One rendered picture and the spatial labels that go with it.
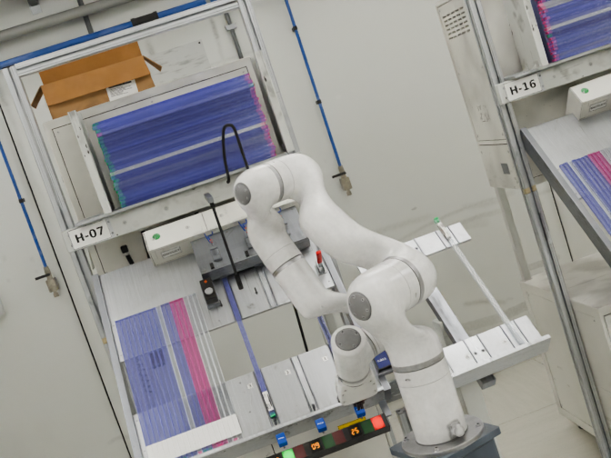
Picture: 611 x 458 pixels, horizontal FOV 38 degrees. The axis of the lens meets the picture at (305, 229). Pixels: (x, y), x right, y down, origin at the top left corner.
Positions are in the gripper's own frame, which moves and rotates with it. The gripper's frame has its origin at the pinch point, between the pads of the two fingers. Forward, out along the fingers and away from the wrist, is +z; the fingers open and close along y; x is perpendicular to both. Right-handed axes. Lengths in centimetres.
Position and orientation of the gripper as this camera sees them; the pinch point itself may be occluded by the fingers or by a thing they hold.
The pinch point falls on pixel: (357, 401)
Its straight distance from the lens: 236.2
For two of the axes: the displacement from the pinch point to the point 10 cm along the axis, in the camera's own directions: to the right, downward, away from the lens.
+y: 9.4, -3.3, 1.1
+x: -3.3, -7.2, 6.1
